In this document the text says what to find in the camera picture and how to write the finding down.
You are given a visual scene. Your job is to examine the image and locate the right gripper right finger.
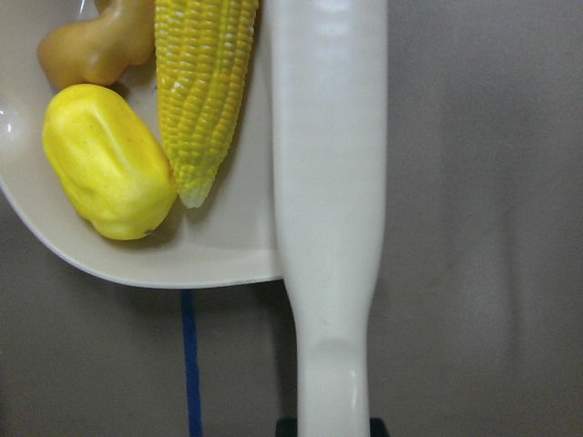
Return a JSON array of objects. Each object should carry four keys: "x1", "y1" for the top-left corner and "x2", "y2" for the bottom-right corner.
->
[{"x1": 369, "y1": 418, "x2": 390, "y2": 437}]

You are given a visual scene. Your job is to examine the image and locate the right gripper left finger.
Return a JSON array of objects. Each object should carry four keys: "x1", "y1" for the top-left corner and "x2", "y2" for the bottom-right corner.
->
[{"x1": 275, "y1": 418, "x2": 298, "y2": 437}]

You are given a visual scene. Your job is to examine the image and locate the beige plastic dustpan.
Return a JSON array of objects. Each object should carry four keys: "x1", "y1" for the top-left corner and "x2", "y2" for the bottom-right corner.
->
[{"x1": 1, "y1": 1, "x2": 281, "y2": 289}]

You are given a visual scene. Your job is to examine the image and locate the wooden hand brush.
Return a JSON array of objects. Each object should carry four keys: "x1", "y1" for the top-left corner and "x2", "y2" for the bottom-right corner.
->
[{"x1": 265, "y1": 1, "x2": 388, "y2": 436}]

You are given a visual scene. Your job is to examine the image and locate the yellow corn cob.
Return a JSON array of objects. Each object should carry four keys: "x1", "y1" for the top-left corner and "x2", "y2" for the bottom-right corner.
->
[{"x1": 154, "y1": 1, "x2": 259, "y2": 208}]

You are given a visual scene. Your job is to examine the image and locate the brown toy ginger root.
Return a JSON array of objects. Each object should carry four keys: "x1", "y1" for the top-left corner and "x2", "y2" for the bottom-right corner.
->
[{"x1": 37, "y1": 0, "x2": 155, "y2": 89}]

